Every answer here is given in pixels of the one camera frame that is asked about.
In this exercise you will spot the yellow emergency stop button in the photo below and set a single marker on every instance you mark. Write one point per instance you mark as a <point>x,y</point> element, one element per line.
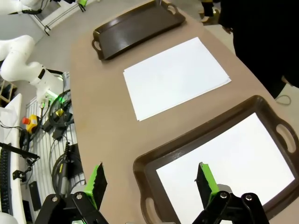
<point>31,122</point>

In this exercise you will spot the black keyboard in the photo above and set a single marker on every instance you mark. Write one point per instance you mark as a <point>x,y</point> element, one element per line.
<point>5,182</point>

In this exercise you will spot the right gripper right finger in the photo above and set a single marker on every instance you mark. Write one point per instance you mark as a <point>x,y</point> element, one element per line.
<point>206,184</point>

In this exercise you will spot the black power box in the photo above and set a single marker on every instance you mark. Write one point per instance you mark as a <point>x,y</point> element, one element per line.
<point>74,161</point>

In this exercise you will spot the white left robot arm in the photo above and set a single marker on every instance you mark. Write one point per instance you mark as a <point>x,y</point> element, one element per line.
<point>16,65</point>

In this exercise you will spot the person in black jacket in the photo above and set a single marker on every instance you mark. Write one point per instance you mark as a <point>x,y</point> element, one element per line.
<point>261,35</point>

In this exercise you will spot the brown plastic serving tray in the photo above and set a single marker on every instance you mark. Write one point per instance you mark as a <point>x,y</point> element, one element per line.
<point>135,30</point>
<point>149,163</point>

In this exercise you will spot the white A4 paper sheets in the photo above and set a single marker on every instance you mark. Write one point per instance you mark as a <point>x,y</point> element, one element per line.
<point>233,158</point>
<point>175,77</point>

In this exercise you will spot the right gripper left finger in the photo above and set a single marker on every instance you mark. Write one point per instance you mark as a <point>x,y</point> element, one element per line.
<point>93,186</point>

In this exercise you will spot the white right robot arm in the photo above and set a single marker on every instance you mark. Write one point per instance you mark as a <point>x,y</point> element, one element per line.
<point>4,219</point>

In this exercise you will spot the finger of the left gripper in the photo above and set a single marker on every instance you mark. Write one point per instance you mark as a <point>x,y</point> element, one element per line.
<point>82,2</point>

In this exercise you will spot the white computer desk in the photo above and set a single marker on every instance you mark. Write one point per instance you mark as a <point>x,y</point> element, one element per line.
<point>15,130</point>

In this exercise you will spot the black flat handheld device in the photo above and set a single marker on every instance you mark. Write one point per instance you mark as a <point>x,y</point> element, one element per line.
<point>35,196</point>

